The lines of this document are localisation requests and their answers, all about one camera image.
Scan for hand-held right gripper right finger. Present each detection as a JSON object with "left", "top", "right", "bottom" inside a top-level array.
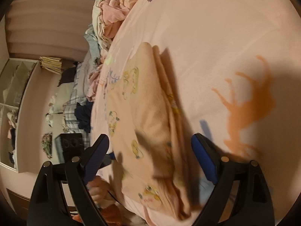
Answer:
[{"left": 191, "top": 133, "right": 275, "bottom": 226}]

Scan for stack of papers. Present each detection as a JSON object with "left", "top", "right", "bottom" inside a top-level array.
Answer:
[{"left": 39, "top": 56, "right": 63, "bottom": 75}]

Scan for navy blue clothes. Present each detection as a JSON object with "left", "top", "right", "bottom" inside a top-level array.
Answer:
[{"left": 74, "top": 101, "right": 94, "bottom": 133}]

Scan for crumpled pink cloth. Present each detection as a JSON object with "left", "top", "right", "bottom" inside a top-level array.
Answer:
[{"left": 99, "top": 0, "right": 132, "bottom": 30}]

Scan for pile of white clothes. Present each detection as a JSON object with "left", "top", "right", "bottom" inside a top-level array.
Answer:
[{"left": 45, "top": 94, "right": 66, "bottom": 125}]

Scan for plaid bedding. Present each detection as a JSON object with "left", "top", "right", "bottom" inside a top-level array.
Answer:
[{"left": 63, "top": 52, "right": 104, "bottom": 133}]

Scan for person's left hand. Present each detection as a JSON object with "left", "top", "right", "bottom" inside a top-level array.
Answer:
[{"left": 88, "top": 178, "right": 111, "bottom": 208}]

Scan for white glass door cabinet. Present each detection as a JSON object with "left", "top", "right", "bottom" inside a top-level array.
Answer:
[{"left": 0, "top": 58, "right": 44, "bottom": 173}]

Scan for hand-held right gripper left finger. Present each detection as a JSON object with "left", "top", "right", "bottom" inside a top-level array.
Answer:
[{"left": 27, "top": 134, "right": 111, "bottom": 226}]

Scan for pink printed bed sheet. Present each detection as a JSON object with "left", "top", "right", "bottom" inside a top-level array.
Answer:
[{"left": 90, "top": 0, "right": 301, "bottom": 226}]

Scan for dark brown cloth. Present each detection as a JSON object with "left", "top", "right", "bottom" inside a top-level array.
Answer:
[{"left": 58, "top": 62, "right": 79, "bottom": 86}]

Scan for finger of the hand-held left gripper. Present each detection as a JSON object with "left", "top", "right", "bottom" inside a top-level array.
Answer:
[{"left": 100, "top": 153, "right": 116, "bottom": 169}]

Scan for orange cloth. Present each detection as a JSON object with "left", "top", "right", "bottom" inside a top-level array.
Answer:
[{"left": 72, "top": 204, "right": 123, "bottom": 226}]

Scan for floral patterned cloth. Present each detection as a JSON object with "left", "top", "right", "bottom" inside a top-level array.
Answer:
[{"left": 40, "top": 132, "right": 55, "bottom": 159}]

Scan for pink cartoon print garment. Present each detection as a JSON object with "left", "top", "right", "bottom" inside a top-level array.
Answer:
[{"left": 103, "top": 42, "right": 205, "bottom": 220}]

